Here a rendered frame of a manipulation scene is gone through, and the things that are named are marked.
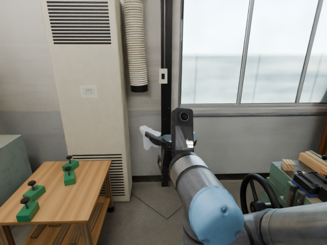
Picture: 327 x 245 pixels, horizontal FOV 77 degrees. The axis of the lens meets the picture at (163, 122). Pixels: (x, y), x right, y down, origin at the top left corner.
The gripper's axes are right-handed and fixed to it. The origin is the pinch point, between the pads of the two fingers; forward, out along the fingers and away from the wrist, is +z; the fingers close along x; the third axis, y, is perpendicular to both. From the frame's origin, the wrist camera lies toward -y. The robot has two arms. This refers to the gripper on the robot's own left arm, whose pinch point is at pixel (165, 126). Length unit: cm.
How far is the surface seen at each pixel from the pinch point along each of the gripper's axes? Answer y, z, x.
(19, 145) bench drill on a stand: 74, 133, -92
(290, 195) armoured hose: 24, -4, 51
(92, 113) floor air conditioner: 35, 117, -30
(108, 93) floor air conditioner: 16, 114, -18
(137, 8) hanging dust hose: -50, 122, 0
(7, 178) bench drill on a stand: 93, 112, -94
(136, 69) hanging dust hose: -4, 121, 3
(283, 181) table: 29, 11, 64
